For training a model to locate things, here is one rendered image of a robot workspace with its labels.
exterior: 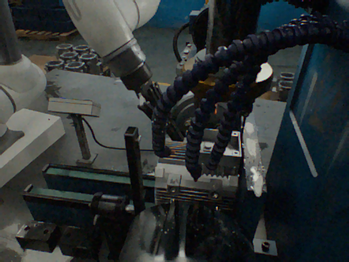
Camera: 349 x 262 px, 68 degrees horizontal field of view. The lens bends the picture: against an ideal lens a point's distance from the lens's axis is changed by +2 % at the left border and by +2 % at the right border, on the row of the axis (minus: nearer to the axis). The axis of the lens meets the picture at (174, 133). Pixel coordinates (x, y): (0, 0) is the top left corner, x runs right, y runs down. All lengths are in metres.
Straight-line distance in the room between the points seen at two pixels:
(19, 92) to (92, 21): 0.67
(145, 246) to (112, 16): 0.45
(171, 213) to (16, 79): 0.89
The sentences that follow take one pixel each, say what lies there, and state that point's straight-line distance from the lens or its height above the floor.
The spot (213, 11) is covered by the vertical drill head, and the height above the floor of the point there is 1.44.
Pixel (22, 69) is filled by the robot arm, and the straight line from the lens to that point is 1.18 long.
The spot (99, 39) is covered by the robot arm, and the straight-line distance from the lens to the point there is 0.60.
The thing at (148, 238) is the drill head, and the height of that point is 1.15.
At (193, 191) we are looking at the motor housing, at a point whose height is 1.05.
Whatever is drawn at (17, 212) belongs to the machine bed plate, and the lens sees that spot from 1.06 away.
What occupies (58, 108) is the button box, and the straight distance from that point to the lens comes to 1.03.
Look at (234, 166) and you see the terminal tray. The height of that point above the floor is 1.11.
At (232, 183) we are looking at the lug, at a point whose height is 1.08.
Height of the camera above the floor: 1.53
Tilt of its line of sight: 35 degrees down
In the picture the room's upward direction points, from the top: straight up
